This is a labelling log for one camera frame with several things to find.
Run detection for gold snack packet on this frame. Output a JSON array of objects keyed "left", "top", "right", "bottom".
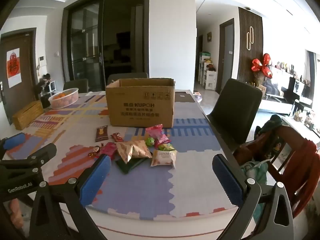
[{"left": 116, "top": 140, "right": 153, "bottom": 163}]

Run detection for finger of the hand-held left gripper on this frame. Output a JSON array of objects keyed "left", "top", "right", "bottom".
[
  {"left": 0, "top": 132, "right": 27, "bottom": 159},
  {"left": 24, "top": 143, "right": 57, "bottom": 167}
]

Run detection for green yellow snack packet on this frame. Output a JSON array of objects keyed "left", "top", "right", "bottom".
[{"left": 157, "top": 142, "right": 175, "bottom": 152}]

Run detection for red and white door poster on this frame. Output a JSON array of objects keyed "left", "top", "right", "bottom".
[{"left": 6, "top": 48, "right": 21, "bottom": 88}]

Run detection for red cloth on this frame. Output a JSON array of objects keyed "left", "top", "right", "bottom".
[{"left": 285, "top": 137, "right": 319, "bottom": 218}]

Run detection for person's left hand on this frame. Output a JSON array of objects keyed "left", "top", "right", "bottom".
[{"left": 9, "top": 199, "right": 26, "bottom": 228}]

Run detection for wooden chair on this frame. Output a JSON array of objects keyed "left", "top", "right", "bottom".
[{"left": 234, "top": 124, "right": 320, "bottom": 220}]

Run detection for brown placemat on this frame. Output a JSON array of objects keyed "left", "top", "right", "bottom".
[{"left": 174, "top": 92, "right": 195, "bottom": 103}]

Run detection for pink plastic basket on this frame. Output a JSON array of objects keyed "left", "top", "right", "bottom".
[{"left": 48, "top": 87, "right": 79, "bottom": 110}]

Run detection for black piano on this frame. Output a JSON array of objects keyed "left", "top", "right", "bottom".
[{"left": 287, "top": 76, "right": 313, "bottom": 105}]

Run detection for black bag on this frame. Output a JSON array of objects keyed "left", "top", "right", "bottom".
[{"left": 35, "top": 73, "right": 52, "bottom": 98}]

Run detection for dark upholstered chair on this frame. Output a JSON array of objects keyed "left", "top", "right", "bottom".
[
  {"left": 63, "top": 78, "right": 89, "bottom": 93},
  {"left": 107, "top": 72, "right": 149, "bottom": 85},
  {"left": 206, "top": 78, "right": 263, "bottom": 153}
]

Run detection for white biscuit packet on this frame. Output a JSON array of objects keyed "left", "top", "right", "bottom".
[{"left": 150, "top": 149, "right": 177, "bottom": 168}]

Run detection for brown cardboard box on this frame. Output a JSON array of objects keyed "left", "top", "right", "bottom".
[{"left": 105, "top": 78, "right": 176, "bottom": 128}]

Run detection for grey interior door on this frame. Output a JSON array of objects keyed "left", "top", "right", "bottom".
[{"left": 215, "top": 18, "right": 235, "bottom": 94}]

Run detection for wooden tissue box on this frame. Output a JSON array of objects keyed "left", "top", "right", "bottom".
[{"left": 12, "top": 100, "right": 44, "bottom": 130}]

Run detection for magenta snack packet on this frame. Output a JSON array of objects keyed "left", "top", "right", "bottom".
[{"left": 99, "top": 142, "right": 118, "bottom": 160}]

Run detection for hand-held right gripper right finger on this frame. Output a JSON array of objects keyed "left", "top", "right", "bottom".
[{"left": 212, "top": 154, "right": 295, "bottom": 240}]

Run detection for brown snack packet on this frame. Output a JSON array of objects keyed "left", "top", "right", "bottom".
[{"left": 95, "top": 125, "right": 108, "bottom": 142}]

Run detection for black framed glass sliding door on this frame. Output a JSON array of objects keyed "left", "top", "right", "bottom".
[{"left": 62, "top": 0, "right": 150, "bottom": 83}]

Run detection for small red gold candy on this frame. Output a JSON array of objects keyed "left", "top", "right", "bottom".
[{"left": 88, "top": 145, "right": 102, "bottom": 158}]

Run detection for gold loop wall ornament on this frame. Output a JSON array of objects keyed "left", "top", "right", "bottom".
[{"left": 246, "top": 26, "right": 255, "bottom": 52}]

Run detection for red foil balloons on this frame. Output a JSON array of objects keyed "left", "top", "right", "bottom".
[{"left": 251, "top": 53, "right": 274, "bottom": 78}]

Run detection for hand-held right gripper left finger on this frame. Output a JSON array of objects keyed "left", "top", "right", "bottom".
[{"left": 25, "top": 154, "right": 112, "bottom": 240}]

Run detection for pink snack packet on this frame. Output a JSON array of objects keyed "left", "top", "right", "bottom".
[{"left": 145, "top": 124, "right": 172, "bottom": 148}]

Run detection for dark green snack packet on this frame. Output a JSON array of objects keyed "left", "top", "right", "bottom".
[{"left": 115, "top": 155, "right": 146, "bottom": 175}]

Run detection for green patterned cloth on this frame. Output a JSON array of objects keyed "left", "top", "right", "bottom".
[{"left": 254, "top": 114, "right": 284, "bottom": 153}]

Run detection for white storage shelf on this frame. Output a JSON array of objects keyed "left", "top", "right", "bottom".
[{"left": 199, "top": 52, "right": 217, "bottom": 90}]

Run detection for brown entrance door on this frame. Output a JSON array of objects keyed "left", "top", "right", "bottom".
[{"left": 0, "top": 27, "right": 40, "bottom": 125}]

